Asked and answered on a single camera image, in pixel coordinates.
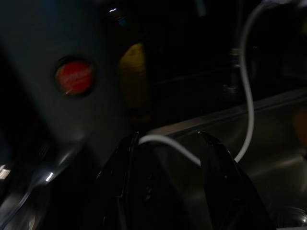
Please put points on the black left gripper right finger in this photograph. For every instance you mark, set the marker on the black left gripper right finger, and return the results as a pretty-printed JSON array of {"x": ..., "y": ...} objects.
[{"x": 225, "y": 191}]

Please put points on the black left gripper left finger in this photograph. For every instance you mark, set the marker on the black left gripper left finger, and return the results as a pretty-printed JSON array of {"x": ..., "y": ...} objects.
[{"x": 120, "y": 187}]

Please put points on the stainless steel sink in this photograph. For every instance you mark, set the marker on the stainless steel sink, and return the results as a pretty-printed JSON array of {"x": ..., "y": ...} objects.
[{"x": 263, "y": 155}]

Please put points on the steel bowl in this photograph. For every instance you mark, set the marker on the steel bowl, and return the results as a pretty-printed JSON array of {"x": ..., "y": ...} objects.
[{"x": 36, "y": 184}]

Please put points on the yellow dish soap bottle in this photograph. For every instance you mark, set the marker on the yellow dish soap bottle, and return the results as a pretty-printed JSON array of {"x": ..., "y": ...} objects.
[{"x": 134, "y": 72}]

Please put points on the chrome faucet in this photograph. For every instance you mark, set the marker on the chrome faucet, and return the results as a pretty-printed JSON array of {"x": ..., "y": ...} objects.
[{"x": 233, "y": 72}]

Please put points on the grey water dispenser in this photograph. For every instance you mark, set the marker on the grey water dispenser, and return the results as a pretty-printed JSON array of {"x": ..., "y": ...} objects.
[{"x": 36, "y": 48}]

